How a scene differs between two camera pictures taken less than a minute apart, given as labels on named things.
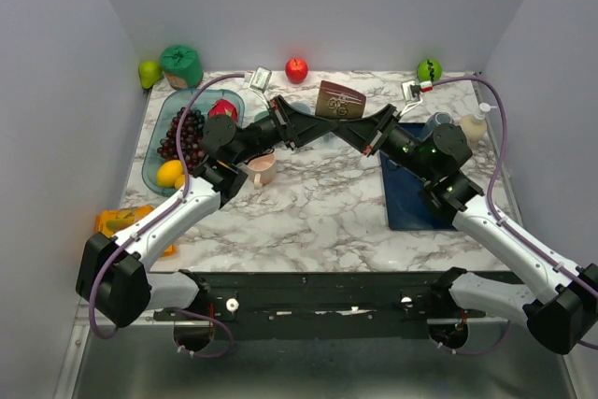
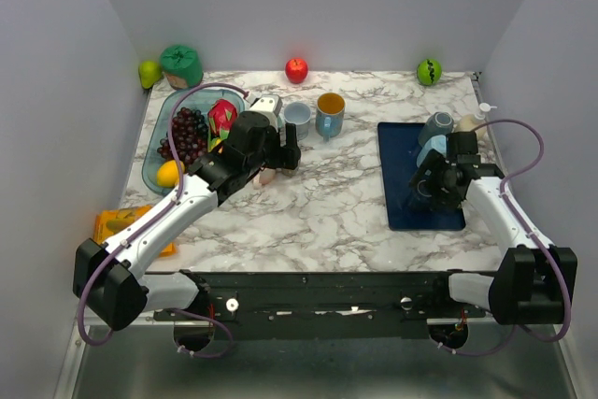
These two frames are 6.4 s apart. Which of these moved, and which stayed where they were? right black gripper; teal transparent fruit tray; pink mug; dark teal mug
Moved: right black gripper
Stayed: dark teal mug; pink mug; teal transparent fruit tray
